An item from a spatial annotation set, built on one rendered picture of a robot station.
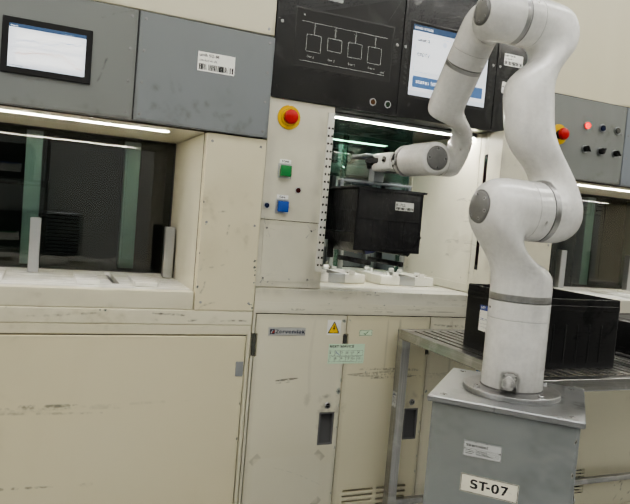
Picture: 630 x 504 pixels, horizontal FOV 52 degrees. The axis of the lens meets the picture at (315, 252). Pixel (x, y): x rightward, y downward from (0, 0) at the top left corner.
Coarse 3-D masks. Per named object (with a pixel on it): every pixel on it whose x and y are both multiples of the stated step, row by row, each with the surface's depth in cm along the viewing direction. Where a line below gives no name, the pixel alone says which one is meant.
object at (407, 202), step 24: (336, 192) 189; (360, 192) 176; (384, 192) 179; (408, 192) 182; (336, 216) 188; (360, 216) 177; (384, 216) 180; (408, 216) 183; (336, 240) 191; (360, 240) 177; (384, 240) 180; (408, 240) 183
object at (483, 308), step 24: (480, 288) 171; (480, 312) 170; (552, 312) 153; (576, 312) 156; (600, 312) 159; (480, 336) 169; (552, 336) 153; (576, 336) 156; (600, 336) 159; (552, 360) 154; (576, 360) 157; (600, 360) 160
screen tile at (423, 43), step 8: (416, 40) 192; (424, 40) 193; (432, 40) 194; (440, 40) 195; (416, 48) 192; (424, 48) 193; (432, 48) 195; (440, 48) 196; (448, 48) 197; (440, 56) 196; (416, 64) 193; (424, 64) 194; (432, 64) 195; (440, 64) 196; (424, 72) 194; (432, 72) 195; (440, 72) 196
